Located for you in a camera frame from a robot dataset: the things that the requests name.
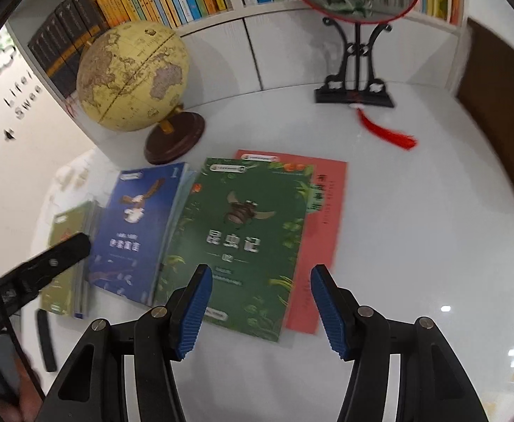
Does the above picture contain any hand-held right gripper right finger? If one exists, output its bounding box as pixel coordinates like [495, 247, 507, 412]
[310, 264, 489, 422]

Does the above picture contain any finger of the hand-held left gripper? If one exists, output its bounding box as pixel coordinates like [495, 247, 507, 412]
[0, 233, 92, 304]

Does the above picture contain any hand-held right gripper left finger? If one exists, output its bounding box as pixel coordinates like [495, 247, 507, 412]
[41, 264, 214, 422]

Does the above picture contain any olive green book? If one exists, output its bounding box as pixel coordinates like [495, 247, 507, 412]
[39, 200, 102, 320]

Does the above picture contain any salmon pink book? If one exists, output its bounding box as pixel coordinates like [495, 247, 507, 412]
[235, 149, 348, 335]

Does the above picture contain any blue eagle cover book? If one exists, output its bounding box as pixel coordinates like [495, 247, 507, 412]
[88, 162, 188, 307]

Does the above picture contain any dark green beetle cover book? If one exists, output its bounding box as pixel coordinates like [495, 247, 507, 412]
[154, 157, 315, 343]

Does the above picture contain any person's left hand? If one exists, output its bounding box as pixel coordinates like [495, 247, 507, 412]
[2, 360, 47, 422]

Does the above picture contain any black smartphone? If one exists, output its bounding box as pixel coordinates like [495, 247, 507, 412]
[35, 309, 58, 372]

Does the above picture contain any pale green cover book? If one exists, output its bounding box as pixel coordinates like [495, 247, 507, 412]
[152, 165, 197, 307]

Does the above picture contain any red tassel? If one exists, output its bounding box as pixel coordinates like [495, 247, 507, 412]
[349, 103, 418, 151]

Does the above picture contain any antique yellow globe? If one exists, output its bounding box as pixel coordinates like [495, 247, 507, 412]
[77, 22, 206, 166]

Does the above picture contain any row of dark hardcover volumes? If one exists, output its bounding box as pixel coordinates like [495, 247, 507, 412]
[27, 0, 108, 98]

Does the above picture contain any black carved fan stand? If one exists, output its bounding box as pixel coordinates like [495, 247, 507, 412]
[314, 17, 395, 109]

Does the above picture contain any white bookshelf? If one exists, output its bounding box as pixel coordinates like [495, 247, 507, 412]
[8, 0, 469, 141]

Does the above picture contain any black lettering wall sticker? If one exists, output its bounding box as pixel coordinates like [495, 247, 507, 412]
[2, 70, 42, 120]

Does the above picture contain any black cloud wall sticker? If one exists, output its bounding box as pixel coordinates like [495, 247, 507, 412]
[0, 37, 19, 80]

